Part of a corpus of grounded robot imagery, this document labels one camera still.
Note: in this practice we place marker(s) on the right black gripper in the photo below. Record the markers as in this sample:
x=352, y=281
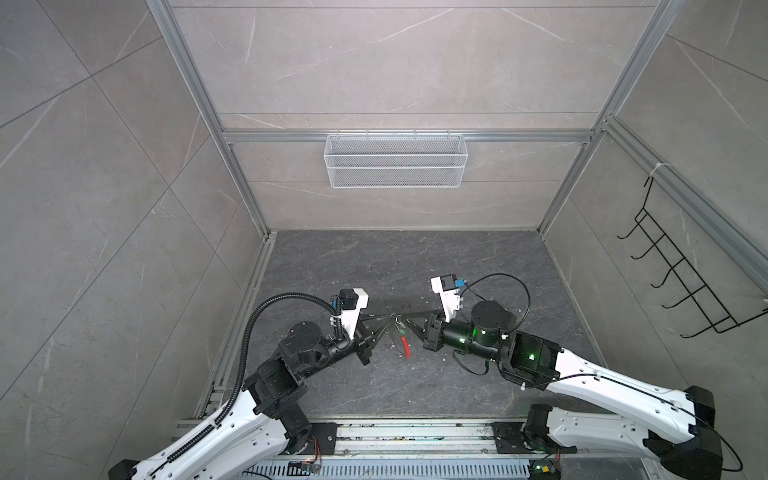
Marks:
x=433, y=335

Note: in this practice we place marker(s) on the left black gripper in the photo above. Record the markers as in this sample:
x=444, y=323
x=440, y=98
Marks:
x=363, y=332

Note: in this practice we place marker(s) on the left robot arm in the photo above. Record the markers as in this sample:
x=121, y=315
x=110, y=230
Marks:
x=262, y=419

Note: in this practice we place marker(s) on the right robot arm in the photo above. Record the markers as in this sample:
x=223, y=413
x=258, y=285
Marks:
x=673, y=427

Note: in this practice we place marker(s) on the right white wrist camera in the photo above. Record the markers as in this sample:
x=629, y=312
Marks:
x=448, y=288

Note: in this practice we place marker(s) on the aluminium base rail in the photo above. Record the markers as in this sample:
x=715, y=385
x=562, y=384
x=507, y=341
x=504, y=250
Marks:
x=463, y=448

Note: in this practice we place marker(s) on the white wire mesh basket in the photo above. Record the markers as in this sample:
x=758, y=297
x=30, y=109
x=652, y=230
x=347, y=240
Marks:
x=368, y=161

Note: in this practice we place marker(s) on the black wire hook rack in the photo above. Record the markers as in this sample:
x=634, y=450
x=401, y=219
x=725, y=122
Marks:
x=717, y=316

